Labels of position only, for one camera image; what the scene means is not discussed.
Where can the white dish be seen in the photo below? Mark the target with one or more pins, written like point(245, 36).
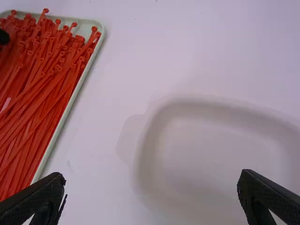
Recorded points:
point(211, 152)

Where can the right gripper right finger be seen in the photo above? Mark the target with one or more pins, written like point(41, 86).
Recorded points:
point(269, 201)

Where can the pale tray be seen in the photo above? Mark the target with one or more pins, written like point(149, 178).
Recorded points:
point(85, 22)

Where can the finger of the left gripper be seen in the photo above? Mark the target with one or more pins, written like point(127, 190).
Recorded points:
point(3, 37)

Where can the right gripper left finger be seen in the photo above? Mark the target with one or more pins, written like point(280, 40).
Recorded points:
point(30, 206)

